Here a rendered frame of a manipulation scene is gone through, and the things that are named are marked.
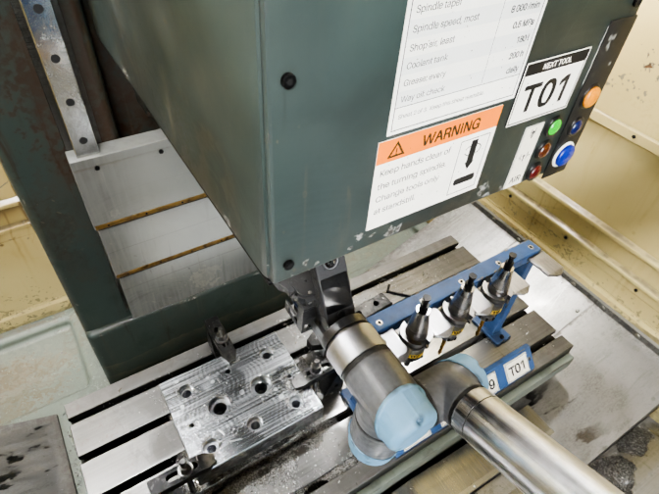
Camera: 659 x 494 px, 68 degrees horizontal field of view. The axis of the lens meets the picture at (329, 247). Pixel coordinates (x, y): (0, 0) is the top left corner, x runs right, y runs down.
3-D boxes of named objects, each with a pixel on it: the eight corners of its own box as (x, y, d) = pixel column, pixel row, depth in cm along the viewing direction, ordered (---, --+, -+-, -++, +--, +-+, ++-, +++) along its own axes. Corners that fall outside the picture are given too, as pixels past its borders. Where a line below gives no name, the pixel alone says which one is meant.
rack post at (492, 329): (510, 338, 134) (550, 264, 113) (496, 346, 132) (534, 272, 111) (484, 313, 140) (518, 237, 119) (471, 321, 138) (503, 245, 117)
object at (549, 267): (567, 271, 110) (568, 270, 110) (551, 280, 108) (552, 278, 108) (542, 252, 114) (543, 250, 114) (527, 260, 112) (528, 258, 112)
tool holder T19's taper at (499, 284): (497, 277, 106) (507, 256, 101) (512, 291, 103) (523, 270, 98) (482, 285, 104) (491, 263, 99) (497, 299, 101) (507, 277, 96)
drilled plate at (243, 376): (323, 417, 111) (324, 406, 107) (200, 486, 99) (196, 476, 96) (275, 342, 124) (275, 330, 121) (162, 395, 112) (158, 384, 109)
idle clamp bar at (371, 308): (389, 316, 137) (392, 302, 132) (314, 363, 125) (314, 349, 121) (378, 305, 140) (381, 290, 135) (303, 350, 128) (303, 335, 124)
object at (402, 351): (415, 356, 92) (415, 354, 92) (392, 369, 90) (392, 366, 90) (392, 329, 96) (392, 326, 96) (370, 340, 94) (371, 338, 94)
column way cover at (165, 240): (288, 262, 150) (287, 109, 114) (130, 324, 130) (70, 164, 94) (280, 251, 153) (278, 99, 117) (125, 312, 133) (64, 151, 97)
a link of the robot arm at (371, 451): (425, 442, 74) (444, 411, 66) (364, 480, 70) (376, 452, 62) (394, 399, 78) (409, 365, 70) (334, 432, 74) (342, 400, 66)
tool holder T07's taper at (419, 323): (419, 319, 96) (426, 297, 92) (432, 335, 94) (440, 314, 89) (400, 326, 95) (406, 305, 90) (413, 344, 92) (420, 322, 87)
